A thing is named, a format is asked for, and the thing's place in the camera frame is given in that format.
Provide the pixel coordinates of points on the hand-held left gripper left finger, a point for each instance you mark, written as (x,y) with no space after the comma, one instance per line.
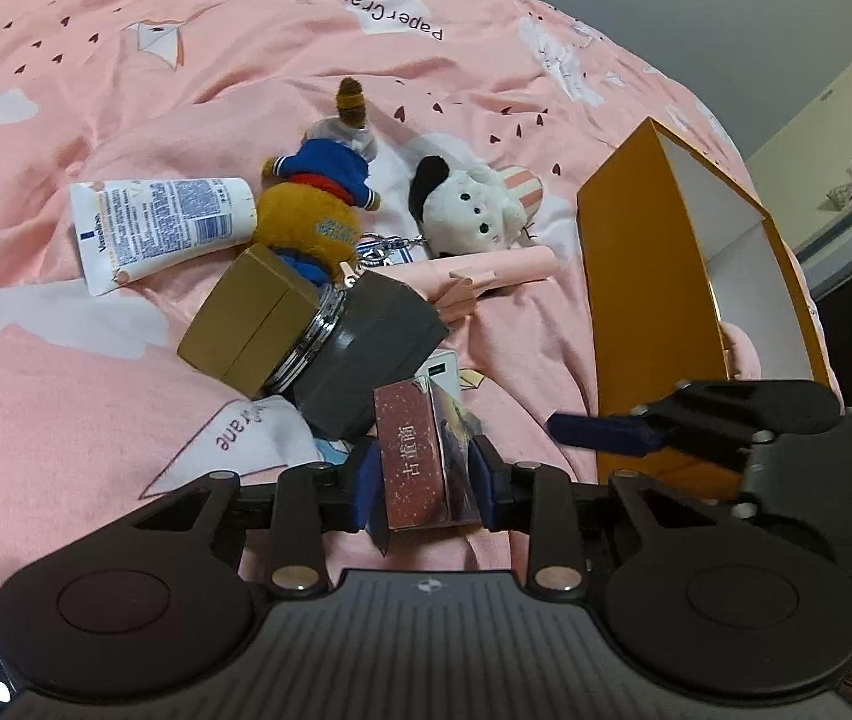
(367,484)

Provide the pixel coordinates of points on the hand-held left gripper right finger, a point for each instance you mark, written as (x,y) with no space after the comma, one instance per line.
(487,484)

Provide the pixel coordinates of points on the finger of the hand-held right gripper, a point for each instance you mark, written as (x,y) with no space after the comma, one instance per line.
(606,433)

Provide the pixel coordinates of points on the maroon small box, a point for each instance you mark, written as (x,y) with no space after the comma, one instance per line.
(415,457)

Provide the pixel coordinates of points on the white usb charger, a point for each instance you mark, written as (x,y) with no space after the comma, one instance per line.
(441,371)

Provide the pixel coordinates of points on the grey square box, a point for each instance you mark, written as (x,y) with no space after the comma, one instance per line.
(373,345)

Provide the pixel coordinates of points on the orange cardboard box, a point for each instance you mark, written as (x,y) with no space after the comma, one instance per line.
(643,277)

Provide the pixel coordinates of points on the gold square box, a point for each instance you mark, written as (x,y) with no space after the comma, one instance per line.
(246,322)

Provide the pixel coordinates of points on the white plush dog black ear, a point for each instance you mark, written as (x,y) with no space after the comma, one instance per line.
(471,210)

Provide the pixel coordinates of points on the brown plush dog blue jacket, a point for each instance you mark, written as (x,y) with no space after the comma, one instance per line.
(306,217)

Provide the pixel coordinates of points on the white lotion tube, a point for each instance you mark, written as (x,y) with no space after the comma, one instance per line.
(163,225)

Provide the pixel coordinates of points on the beige door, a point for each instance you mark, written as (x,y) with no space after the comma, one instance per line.
(808,127)

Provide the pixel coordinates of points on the pink printed blanket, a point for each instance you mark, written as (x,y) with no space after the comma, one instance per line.
(171,105)

